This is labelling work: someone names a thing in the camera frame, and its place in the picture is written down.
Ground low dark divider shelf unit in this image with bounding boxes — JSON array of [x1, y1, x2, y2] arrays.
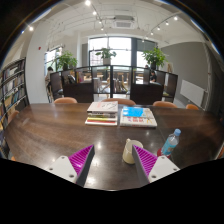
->
[[49, 64, 179, 104]]

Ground white wall radiator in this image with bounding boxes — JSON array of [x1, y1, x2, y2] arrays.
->
[[179, 79, 206, 108]]

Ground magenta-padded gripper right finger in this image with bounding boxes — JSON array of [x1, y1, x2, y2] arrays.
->
[[131, 144, 181, 188]]

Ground yellow-spined book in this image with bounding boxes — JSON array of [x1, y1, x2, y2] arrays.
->
[[86, 115, 119, 121]]

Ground large dark-potted green plant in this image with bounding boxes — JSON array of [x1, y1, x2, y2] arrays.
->
[[142, 47, 169, 70]]

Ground clear blue-capped water bottle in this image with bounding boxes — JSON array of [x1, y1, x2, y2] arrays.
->
[[160, 128, 182, 158]]

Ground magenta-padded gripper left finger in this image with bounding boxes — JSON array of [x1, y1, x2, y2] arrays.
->
[[45, 143, 96, 188]]

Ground flat round red coaster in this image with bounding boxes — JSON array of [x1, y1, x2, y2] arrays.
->
[[156, 147, 173, 160]]

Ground blue and white cover book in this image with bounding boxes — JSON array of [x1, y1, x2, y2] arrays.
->
[[119, 106, 158, 129]]

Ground person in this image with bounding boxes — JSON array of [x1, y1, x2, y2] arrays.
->
[[149, 69, 158, 83], [44, 65, 56, 101]]

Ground ceiling air conditioner unit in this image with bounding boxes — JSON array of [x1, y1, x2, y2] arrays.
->
[[112, 14, 137, 30]]

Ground tall dark bookshelf unit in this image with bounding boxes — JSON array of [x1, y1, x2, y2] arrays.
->
[[0, 57, 30, 159]]

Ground bushy green potted plant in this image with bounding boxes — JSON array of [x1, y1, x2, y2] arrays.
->
[[54, 50, 78, 71]]

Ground small white-potted green plant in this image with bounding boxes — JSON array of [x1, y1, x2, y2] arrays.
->
[[95, 47, 118, 66]]

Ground red-spined book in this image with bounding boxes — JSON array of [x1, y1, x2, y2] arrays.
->
[[84, 119, 119, 127]]

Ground white-covered book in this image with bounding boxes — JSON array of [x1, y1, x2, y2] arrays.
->
[[86, 100, 119, 115]]

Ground ceiling lights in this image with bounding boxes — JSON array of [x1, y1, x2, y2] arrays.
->
[[28, 0, 179, 43]]

